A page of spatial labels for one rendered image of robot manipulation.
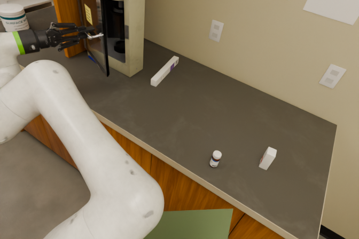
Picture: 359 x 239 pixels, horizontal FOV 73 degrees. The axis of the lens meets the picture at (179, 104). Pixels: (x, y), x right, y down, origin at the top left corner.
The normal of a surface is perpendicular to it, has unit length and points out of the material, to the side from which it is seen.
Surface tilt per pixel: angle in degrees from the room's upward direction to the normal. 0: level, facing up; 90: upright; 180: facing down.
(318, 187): 1
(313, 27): 90
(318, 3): 90
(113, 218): 33
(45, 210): 0
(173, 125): 0
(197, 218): 45
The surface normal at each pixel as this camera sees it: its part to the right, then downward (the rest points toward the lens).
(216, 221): -0.57, -0.73
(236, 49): -0.53, 0.52
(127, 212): 0.08, -0.15
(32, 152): 0.13, -0.73
